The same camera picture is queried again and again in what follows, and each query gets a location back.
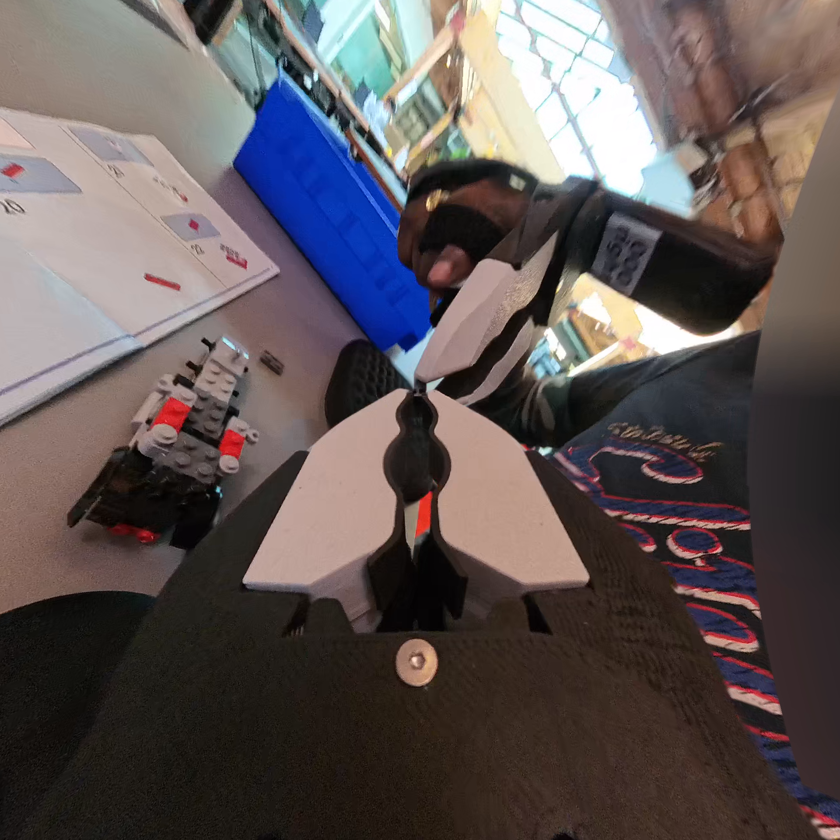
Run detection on person's navy printed shirt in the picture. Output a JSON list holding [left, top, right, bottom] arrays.
[[459, 331, 840, 840]]

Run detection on grey red toy brick vehicle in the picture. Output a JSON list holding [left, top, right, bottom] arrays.
[[66, 336, 260, 551]]

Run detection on grey desk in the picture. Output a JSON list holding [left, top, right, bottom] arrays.
[[0, 0, 460, 614]]

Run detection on blue plastic bin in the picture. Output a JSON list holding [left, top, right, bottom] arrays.
[[233, 71, 434, 352]]

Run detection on person's right hand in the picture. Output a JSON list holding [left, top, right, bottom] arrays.
[[395, 159, 539, 293]]

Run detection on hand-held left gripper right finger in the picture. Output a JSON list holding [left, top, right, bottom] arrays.
[[420, 390, 592, 623]]

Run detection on orange traffic cone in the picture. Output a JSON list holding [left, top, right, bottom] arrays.
[[403, 489, 435, 546]]

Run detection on open instruction booklet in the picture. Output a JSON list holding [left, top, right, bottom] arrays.
[[0, 108, 281, 427]]

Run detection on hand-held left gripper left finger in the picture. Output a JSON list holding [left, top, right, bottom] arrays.
[[243, 389, 421, 632]]

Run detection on black chair armrest pad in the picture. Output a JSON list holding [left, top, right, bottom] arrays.
[[323, 339, 414, 431]]

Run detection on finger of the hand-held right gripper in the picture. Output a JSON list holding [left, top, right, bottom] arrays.
[[413, 233, 562, 385], [449, 315, 559, 406]]

